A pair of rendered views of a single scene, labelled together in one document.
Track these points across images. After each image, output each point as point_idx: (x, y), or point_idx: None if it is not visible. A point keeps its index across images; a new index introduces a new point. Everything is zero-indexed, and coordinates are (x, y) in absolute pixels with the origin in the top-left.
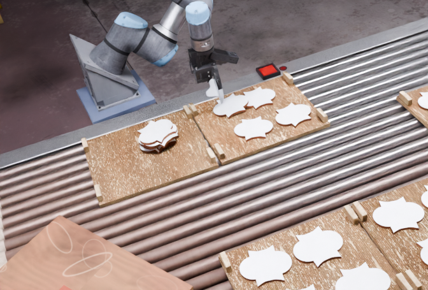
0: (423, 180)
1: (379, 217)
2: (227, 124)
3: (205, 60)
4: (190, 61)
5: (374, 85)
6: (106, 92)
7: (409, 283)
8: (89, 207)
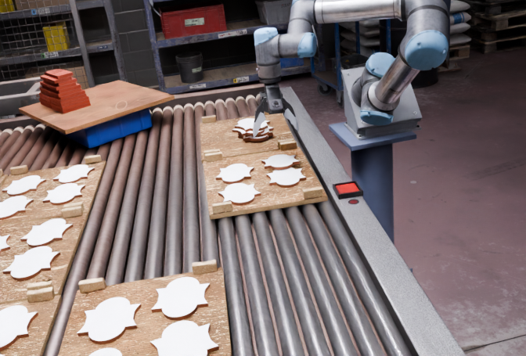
0: (69, 257)
1: (55, 221)
2: (255, 163)
3: None
4: None
5: (268, 260)
6: (347, 112)
7: None
8: None
